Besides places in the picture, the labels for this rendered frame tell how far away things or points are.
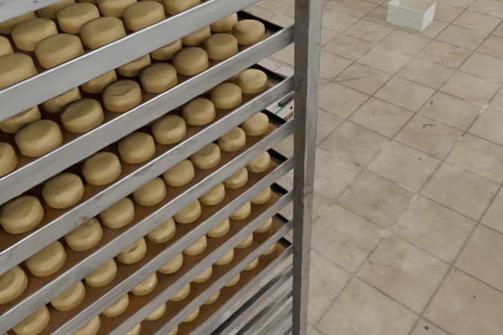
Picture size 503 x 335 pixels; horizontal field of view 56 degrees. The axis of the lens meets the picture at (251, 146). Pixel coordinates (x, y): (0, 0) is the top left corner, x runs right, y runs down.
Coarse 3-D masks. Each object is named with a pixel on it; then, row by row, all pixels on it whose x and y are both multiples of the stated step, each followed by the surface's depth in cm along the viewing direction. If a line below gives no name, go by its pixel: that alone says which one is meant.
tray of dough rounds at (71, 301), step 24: (264, 168) 89; (216, 192) 83; (240, 192) 86; (192, 216) 80; (144, 240) 78; (168, 240) 78; (120, 264) 75; (72, 288) 70; (96, 288) 72; (48, 312) 68; (72, 312) 69
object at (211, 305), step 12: (264, 252) 107; (276, 252) 108; (252, 264) 104; (264, 264) 106; (240, 276) 104; (252, 276) 103; (228, 288) 102; (240, 288) 101; (216, 300) 99; (204, 312) 98; (180, 324) 96; (192, 324) 96
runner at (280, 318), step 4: (292, 300) 129; (288, 304) 128; (292, 304) 128; (284, 308) 127; (288, 308) 127; (292, 308) 124; (280, 312) 126; (284, 312) 126; (288, 312) 123; (292, 312) 125; (276, 316) 125; (280, 316) 125; (284, 316) 123; (288, 316) 125; (272, 320) 124; (276, 320) 124; (280, 320) 122; (284, 320) 124; (268, 324) 124; (272, 324) 124; (276, 324) 121; (280, 324) 123; (264, 328) 123; (268, 328) 123; (272, 328) 121; (276, 328) 123; (260, 332) 122; (264, 332) 122; (268, 332) 120; (272, 332) 122
